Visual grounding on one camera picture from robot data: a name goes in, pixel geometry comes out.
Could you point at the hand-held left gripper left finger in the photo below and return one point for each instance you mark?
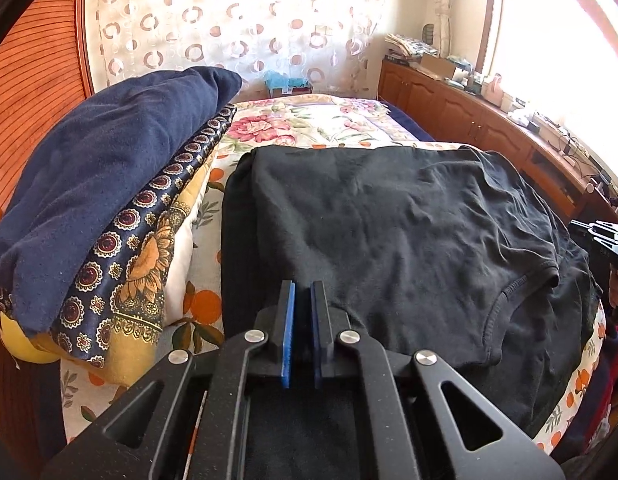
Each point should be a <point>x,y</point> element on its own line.
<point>288,335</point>

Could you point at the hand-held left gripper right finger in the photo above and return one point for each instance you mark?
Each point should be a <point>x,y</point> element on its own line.
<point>319,335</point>

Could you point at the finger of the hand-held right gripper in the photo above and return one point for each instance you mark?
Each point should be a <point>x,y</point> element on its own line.
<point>591,230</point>

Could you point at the black t-shirt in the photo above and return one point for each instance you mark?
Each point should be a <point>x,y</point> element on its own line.
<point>389,235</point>

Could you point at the blue gold patterned folded cloth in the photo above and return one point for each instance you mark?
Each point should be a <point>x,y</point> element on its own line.
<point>139,270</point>

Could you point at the wooden side cabinet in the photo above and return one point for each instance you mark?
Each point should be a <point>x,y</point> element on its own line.
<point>464,110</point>

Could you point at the window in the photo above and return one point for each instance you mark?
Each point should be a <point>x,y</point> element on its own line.
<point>564,35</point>

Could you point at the navy bed cover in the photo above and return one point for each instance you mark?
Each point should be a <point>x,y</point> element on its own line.
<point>414,125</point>

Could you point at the floral quilt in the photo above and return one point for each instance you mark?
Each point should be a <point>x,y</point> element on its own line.
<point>314,122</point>

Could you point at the cardboard box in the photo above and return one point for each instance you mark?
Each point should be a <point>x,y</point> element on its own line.
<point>435,66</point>

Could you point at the navy folded cloth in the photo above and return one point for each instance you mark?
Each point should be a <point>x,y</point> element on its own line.
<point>89,185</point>

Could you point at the stack of folded printed cloth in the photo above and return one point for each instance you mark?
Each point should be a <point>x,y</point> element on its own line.
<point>411,46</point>

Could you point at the white window curtain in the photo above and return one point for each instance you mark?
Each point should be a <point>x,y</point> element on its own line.
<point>440,10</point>

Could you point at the yellow plush toy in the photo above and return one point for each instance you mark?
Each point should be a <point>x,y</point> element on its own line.
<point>19,342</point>

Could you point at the sheer circle-pattern curtain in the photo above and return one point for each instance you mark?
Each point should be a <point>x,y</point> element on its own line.
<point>214,20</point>

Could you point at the wooden slatted wardrobe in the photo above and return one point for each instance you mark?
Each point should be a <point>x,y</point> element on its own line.
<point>39,60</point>

